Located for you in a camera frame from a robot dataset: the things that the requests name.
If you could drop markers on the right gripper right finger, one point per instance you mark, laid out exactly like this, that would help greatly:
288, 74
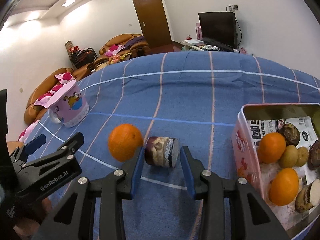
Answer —
251, 217

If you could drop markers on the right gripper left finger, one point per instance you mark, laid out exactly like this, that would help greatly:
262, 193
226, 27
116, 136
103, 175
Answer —
73, 217

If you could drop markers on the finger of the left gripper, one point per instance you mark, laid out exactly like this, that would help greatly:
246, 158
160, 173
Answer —
69, 147
23, 151

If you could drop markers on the large orange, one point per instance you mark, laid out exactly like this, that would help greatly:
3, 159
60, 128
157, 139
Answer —
123, 142

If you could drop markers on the dark brown passion fruit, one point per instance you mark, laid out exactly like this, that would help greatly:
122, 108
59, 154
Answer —
290, 133

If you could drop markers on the small orange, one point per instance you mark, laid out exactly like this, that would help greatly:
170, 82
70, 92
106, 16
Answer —
284, 187

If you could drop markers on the person's left hand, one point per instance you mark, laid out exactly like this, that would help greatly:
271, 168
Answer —
26, 228

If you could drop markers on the pink cartoon mug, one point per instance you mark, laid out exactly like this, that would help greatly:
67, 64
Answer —
68, 104

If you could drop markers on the brown leather sofa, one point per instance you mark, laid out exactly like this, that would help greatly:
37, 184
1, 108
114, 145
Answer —
32, 113

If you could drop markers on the pink tin box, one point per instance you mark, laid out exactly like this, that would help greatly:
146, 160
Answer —
253, 122

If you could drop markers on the pink floral cushion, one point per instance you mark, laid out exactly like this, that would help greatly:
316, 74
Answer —
114, 50

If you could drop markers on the brown leather armchair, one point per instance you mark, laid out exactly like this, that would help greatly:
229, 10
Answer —
132, 45

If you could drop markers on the brown wooden door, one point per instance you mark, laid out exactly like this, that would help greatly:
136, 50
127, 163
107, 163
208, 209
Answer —
153, 22

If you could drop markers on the white tv stand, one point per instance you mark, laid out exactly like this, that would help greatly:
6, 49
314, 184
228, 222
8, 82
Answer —
198, 45

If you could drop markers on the black television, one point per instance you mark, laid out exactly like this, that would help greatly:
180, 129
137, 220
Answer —
219, 27

